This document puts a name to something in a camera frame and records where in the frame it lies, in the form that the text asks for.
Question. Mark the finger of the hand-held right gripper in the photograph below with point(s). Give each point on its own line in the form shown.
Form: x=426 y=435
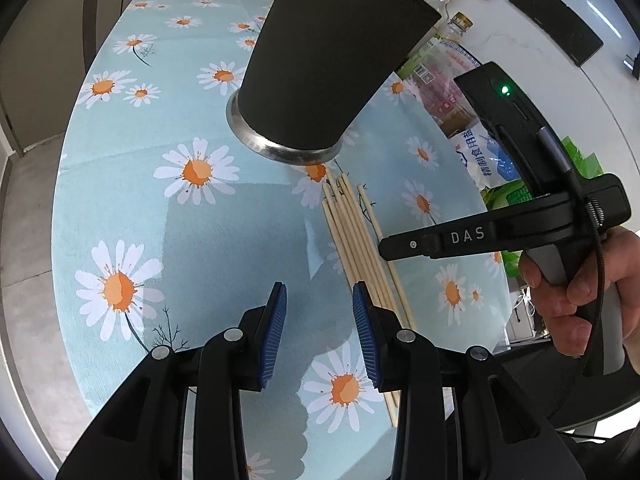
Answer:
x=420 y=246

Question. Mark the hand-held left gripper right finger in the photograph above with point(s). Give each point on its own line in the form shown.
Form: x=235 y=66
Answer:
x=367 y=345

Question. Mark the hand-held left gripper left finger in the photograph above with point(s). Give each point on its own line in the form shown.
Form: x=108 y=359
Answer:
x=272 y=340

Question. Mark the bunch of wooden chopsticks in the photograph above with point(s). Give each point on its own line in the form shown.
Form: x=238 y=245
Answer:
x=352 y=240

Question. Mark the black utensil holder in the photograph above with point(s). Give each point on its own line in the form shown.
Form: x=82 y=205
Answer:
x=325 y=60

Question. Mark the person's right hand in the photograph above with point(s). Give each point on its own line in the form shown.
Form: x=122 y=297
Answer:
x=555 y=310

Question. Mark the white and blue salt bag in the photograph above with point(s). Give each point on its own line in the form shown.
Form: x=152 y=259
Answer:
x=480 y=160

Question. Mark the pink printed packet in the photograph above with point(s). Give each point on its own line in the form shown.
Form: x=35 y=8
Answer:
x=440 y=95

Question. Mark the green plastic packet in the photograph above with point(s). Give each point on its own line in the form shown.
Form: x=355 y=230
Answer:
x=500 y=197

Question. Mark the row of glass condiment bottles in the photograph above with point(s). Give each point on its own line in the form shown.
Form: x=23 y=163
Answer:
x=457 y=25

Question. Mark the black flat panel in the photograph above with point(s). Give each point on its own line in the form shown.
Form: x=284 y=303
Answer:
x=555 y=20

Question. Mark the daisy print tablecloth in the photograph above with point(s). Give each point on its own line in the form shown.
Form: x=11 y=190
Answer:
x=225 y=240

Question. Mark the dark wall fixture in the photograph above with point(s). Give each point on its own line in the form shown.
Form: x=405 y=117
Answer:
x=632 y=65

